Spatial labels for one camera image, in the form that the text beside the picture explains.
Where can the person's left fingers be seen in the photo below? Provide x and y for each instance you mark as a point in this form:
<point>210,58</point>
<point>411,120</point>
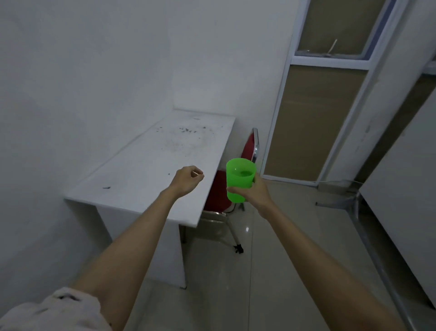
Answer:
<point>196,173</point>

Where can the person's left forearm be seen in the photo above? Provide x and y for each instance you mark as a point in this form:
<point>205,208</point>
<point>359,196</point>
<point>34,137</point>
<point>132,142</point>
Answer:
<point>136,245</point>

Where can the person's right hand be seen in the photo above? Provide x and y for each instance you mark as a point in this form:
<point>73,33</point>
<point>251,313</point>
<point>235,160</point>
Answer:
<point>257,196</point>

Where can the white window frame brown panels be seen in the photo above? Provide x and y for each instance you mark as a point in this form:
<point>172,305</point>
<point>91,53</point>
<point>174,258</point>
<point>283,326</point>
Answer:
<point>306,122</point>

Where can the beige shirt sleeve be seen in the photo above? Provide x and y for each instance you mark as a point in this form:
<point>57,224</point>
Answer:
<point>58,312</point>

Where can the red chair with metal frame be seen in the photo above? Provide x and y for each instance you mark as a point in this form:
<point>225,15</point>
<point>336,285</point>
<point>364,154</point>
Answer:
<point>218,196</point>

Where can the person's right forearm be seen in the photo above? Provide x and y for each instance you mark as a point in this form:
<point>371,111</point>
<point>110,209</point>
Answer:
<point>316,269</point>

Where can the person's left hand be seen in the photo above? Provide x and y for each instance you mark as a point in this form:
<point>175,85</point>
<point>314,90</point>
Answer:
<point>184,181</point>

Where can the person's right thumb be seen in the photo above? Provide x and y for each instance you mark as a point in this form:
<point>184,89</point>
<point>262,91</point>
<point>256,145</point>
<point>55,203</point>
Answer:
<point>236,190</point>

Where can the white table with metal legs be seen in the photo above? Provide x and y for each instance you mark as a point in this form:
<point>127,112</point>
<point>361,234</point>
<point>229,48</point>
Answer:
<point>402,204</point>

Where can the green plastic cup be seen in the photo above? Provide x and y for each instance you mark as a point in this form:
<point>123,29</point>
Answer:
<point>240,177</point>

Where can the white window latch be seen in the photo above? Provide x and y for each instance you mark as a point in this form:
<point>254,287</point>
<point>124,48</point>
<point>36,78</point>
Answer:
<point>332,46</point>

